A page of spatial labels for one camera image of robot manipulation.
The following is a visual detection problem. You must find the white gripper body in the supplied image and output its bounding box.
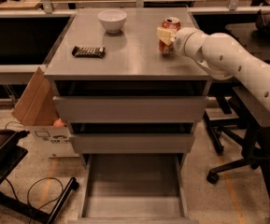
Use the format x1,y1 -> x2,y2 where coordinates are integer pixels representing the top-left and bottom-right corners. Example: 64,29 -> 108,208
174,27 -> 208,58

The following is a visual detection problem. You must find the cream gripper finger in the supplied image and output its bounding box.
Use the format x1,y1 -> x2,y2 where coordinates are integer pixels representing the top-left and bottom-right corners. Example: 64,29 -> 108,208
157,27 -> 177,46

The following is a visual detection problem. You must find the red coke can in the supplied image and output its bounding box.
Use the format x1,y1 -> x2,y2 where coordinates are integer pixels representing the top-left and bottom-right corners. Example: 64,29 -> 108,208
159,17 -> 181,55

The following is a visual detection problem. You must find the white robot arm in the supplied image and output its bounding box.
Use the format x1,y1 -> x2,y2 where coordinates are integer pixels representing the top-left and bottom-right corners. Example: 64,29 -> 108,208
157,27 -> 270,112

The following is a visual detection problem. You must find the grey drawer cabinet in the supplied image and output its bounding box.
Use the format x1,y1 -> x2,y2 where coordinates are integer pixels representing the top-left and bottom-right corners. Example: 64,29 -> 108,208
43,7 -> 219,169

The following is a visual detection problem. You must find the grey top drawer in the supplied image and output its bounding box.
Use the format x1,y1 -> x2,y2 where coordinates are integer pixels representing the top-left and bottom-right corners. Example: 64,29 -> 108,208
53,80 -> 206,123

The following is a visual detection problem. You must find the grey middle drawer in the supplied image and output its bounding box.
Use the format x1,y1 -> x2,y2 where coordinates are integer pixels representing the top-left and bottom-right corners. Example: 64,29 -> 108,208
70,123 -> 194,154

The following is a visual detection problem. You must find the grey open bottom drawer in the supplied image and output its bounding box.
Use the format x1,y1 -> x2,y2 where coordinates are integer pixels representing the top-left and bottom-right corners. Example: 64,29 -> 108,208
68,154 -> 199,224

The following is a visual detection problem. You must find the white ceramic bowl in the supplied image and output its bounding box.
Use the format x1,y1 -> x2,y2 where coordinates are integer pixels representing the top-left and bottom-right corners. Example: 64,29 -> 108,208
98,9 -> 127,33

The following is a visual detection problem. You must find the dark snack bar packet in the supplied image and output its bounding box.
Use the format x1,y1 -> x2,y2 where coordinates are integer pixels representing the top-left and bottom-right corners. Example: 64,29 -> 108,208
72,46 -> 106,58

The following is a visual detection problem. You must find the black office chair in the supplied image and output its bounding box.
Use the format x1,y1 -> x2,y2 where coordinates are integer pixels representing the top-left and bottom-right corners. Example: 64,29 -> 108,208
204,81 -> 270,199

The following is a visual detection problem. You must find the orange fruit in box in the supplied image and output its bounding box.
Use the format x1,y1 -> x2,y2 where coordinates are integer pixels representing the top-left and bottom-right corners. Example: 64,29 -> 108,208
53,119 -> 66,127

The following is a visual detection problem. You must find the brown cardboard box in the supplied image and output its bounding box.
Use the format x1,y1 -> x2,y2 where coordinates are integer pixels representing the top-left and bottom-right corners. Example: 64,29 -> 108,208
12,68 -> 78,158

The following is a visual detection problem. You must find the black monitor stand left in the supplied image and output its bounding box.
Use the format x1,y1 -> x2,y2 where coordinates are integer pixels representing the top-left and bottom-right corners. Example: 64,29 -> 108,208
0,130 -> 79,224

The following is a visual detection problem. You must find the black floor cable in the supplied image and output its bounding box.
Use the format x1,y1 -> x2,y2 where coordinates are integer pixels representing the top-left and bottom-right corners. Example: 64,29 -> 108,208
26,176 -> 65,224

